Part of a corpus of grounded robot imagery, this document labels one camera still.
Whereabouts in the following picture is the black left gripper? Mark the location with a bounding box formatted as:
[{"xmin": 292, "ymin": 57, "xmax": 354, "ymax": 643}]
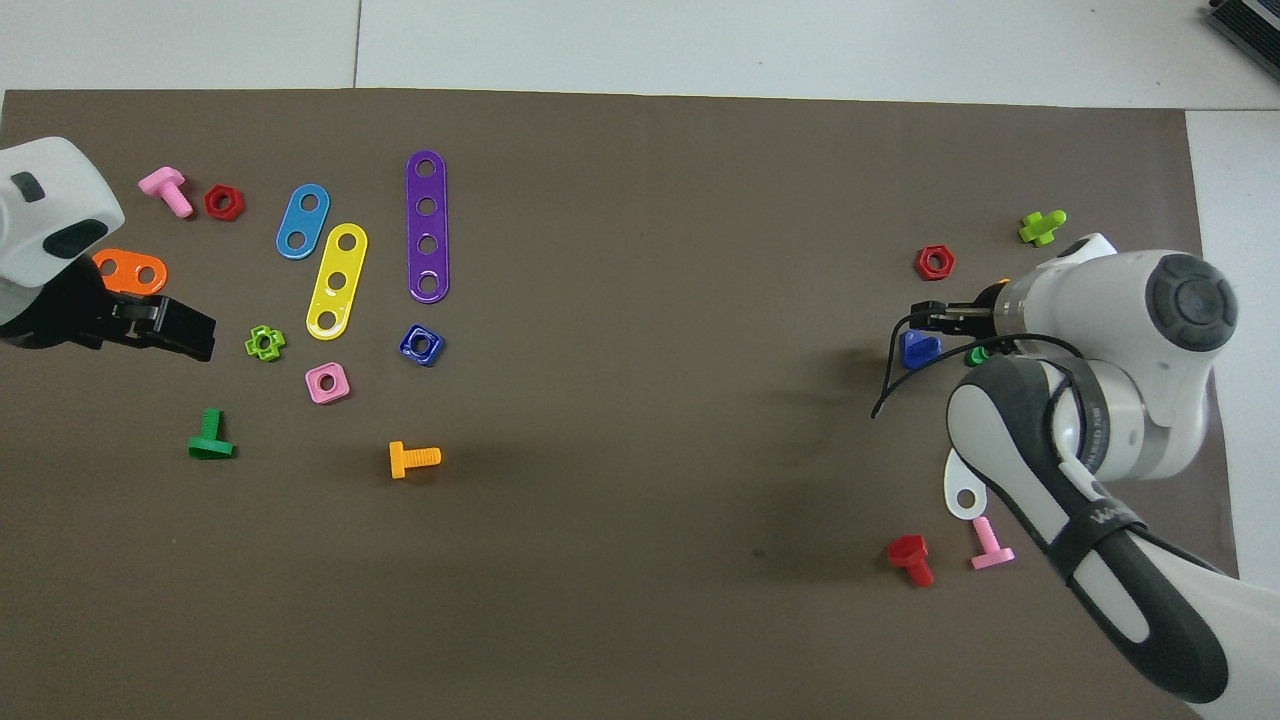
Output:
[{"xmin": 0, "ymin": 260, "xmax": 217, "ymax": 364}]

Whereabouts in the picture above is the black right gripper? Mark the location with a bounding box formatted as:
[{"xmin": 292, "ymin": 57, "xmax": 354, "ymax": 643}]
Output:
[{"xmin": 910, "ymin": 284, "xmax": 1005, "ymax": 342}]

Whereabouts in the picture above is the blue plastic bolt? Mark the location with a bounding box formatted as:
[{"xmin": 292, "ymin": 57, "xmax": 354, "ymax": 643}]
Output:
[{"xmin": 899, "ymin": 330, "xmax": 943, "ymax": 373}]

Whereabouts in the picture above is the blue square nut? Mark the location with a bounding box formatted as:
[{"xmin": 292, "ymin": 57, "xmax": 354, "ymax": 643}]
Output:
[{"xmin": 398, "ymin": 324, "xmax": 446, "ymax": 368}]

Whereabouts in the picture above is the orange heart-shaped plate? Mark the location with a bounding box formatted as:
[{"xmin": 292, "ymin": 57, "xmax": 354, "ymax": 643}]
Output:
[{"xmin": 92, "ymin": 248, "xmax": 169, "ymax": 297}]

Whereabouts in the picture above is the green plastic bolt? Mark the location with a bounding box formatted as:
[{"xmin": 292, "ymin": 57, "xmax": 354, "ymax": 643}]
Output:
[{"xmin": 187, "ymin": 408, "xmax": 236, "ymax": 461}]

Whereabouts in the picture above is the lime green cross bolt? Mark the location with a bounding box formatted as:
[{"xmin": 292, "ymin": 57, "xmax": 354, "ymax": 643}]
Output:
[{"xmin": 1018, "ymin": 209, "xmax": 1068, "ymax": 247}]

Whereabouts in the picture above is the pink plastic bolt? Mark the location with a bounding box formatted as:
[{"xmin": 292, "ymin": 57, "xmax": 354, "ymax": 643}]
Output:
[
  {"xmin": 970, "ymin": 516, "xmax": 1016, "ymax": 571},
  {"xmin": 138, "ymin": 166, "xmax": 195, "ymax": 219}
]

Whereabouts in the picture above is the white curved perforated plate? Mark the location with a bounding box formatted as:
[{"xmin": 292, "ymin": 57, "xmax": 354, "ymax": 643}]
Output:
[{"xmin": 943, "ymin": 448, "xmax": 991, "ymax": 522}]

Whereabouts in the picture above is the blue two-hole plate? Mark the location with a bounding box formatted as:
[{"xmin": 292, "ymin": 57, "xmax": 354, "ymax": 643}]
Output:
[{"xmin": 275, "ymin": 183, "xmax": 332, "ymax": 261}]

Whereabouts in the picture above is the pink square nut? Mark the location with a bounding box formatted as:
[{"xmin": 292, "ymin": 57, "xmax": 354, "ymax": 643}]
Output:
[{"xmin": 305, "ymin": 362, "xmax": 352, "ymax": 405}]

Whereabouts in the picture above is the yellow three-hole plate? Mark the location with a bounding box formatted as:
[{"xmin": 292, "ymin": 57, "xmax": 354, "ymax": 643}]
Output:
[{"xmin": 305, "ymin": 222, "xmax": 369, "ymax": 341}]

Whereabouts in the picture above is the red plastic bolt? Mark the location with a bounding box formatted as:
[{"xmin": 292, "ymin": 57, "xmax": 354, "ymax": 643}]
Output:
[{"xmin": 886, "ymin": 534, "xmax": 935, "ymax": 588}]

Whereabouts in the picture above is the purple four-hole plate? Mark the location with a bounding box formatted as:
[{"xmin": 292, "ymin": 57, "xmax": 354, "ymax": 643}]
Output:
[{"xmin": 405, "ymin": 150, "xmax": 451, "ymax": 304}]

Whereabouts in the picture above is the orange plastic bolt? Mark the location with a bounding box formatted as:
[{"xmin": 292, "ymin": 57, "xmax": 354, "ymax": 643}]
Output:
[{"xmin": 388, "ymin": 440, "xmax": 442, "ymax": 480}]

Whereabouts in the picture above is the brown table mat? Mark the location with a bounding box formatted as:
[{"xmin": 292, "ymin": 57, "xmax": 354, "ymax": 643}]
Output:
[{"xmin": 0, "ymin": 88, "xmax": 1253, "ymax": 720}]

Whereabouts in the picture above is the dark ribbed device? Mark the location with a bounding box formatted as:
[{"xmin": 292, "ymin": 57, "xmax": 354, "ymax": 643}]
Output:
[{"xmin": 1205, "ymin": 0, "xmax": 1280, "ymax": 76}]

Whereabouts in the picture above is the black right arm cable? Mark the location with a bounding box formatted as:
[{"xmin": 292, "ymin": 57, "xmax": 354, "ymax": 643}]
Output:
[{"xmin": 871, "ymin": 312, "xmax": 1101, "ymax": 421}]

